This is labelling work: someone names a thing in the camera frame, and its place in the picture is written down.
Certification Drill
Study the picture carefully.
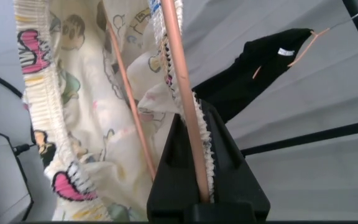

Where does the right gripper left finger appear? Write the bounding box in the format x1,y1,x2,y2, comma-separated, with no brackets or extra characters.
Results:
147,113,203,222

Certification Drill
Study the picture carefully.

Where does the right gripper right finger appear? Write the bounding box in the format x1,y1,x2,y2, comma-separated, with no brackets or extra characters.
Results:
199,99,271,222

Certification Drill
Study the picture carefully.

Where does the pink clothes hanger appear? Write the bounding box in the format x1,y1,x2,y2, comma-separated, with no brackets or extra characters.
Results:
106,0,211,203
252,5,358,80

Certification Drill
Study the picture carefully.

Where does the cream printed garment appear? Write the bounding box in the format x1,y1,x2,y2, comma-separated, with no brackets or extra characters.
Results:
13,0,216,222

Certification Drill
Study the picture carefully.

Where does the black t-shirt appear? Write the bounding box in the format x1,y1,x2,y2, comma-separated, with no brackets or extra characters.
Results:
193,27,314,124

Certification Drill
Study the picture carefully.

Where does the white curtain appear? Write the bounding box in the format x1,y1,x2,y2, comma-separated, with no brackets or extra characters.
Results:
0,0,358,222

